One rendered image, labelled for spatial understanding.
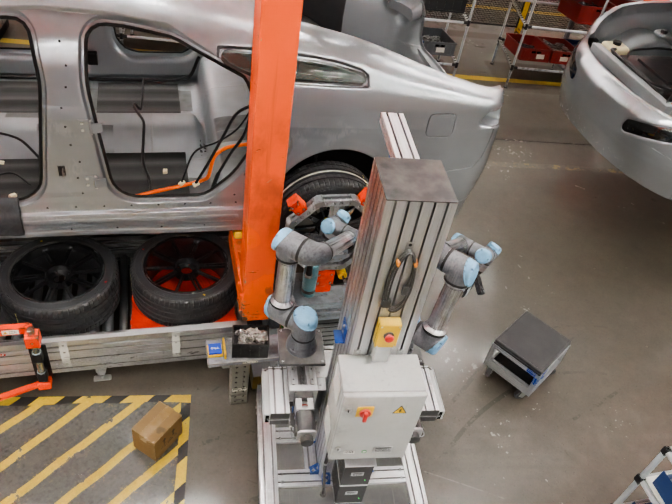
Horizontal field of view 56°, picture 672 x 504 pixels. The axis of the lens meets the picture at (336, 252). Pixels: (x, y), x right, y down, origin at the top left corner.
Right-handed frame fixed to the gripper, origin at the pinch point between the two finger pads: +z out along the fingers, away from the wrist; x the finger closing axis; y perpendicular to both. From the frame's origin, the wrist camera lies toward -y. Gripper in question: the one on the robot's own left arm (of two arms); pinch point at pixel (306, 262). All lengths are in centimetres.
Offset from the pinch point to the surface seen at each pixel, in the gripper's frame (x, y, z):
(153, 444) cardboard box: -53, -9, 112
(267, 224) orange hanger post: -17.1, -25.6, -13.2
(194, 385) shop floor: 2, -12, 113
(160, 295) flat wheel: 1, -57, 73
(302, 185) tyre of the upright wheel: 36.3, -27.7, -19.3
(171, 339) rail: -6, -38, 88
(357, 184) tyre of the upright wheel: 48, -3, -35
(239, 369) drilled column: -10, 4, 74
